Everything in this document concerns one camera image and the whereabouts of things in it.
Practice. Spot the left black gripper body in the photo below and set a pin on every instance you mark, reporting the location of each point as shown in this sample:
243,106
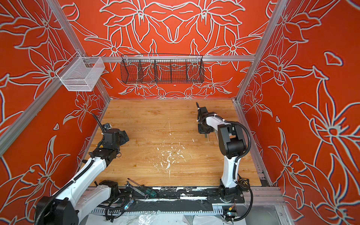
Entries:
123,138

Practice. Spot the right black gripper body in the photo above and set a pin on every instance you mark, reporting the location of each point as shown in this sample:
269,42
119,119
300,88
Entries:
204,129

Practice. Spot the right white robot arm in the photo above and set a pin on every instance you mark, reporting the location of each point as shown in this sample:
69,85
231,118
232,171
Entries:
234,142

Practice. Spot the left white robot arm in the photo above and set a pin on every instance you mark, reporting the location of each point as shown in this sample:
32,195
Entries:
70,205

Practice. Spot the silver wrench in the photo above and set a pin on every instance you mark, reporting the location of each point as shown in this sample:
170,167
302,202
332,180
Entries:
146,196

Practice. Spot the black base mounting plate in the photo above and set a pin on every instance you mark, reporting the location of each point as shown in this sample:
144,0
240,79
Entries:
167,193

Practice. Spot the small green circuit board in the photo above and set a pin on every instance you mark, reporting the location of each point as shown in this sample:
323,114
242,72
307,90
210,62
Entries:
230,212

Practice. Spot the green handled screwdriver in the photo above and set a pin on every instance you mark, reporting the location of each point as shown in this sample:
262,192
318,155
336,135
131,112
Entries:
151,192

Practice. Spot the black wire mesh basket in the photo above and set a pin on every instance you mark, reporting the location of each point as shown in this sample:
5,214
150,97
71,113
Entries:
162,69

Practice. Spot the white wire mesh basket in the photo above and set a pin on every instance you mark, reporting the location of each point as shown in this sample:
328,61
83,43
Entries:
81,74

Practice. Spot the white slotted cable duct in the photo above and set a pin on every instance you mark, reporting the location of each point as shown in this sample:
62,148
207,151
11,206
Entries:
216,210

